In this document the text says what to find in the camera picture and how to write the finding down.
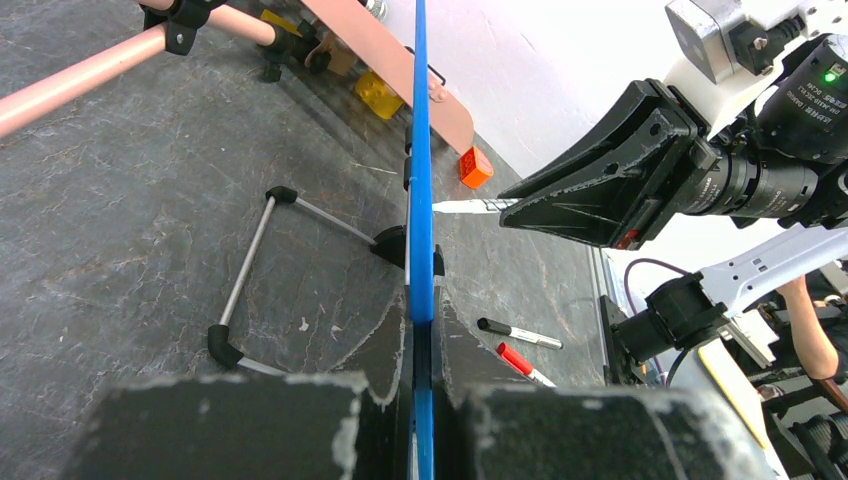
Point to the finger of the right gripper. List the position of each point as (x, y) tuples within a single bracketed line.
[(648, 120), (620, 200)]

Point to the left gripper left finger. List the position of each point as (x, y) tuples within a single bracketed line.
[(364, 424)]

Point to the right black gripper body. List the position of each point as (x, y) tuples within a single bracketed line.
[(749, 181)]

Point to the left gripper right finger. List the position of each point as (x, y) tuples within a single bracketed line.
[(466, 372)]

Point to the green whiteboard marker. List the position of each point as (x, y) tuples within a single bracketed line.
[(473, 206)]

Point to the blue framed whiteboard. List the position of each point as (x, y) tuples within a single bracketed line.
[(419, 266)]

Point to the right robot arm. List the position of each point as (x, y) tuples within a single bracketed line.
[(804, 118)]

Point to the black whiteboard marker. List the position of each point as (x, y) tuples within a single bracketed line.
[(499, 328)]

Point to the red whiteboard marker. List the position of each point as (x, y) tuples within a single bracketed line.
[(522, 365)]

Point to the orange tape roll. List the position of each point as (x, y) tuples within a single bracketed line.
[(474, 168)]

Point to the person in background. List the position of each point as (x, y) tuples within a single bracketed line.
[(818, 346)]

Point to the yellow toy brick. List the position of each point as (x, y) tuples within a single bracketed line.
[(381, 99)]

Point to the pink perforated board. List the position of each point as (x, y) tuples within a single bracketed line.
[(375, 45)]

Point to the black flashlight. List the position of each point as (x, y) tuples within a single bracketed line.
[(377, 8)]

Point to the pink folding tripod stand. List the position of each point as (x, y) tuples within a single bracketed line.
[(169, 26)]

